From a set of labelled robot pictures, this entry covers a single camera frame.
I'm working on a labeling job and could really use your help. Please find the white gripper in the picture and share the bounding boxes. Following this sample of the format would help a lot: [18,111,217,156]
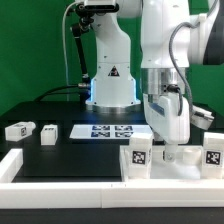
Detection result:
[143,93,190,162]

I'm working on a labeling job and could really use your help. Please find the white square table top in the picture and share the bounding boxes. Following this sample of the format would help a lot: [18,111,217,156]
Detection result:
[119,144,224,184]

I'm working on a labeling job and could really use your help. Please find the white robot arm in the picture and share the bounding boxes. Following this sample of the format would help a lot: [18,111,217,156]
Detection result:
[76,0,224,162]

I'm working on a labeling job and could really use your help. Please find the white sheet with tags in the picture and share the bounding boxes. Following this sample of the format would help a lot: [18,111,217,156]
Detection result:
[70,124,151,140]

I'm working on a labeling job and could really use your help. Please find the white U-shaped fence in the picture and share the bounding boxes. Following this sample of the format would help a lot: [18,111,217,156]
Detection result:
[0,149,224,209]

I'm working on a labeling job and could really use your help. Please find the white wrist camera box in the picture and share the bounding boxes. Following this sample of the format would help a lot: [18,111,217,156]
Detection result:
[191,106,214,130]

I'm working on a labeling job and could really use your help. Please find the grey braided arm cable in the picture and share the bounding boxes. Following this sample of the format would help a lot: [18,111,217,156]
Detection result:
[166,13,209,118]

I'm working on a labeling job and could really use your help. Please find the black cable at base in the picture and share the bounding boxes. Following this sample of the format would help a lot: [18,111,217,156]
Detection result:
[34,85,84,102]

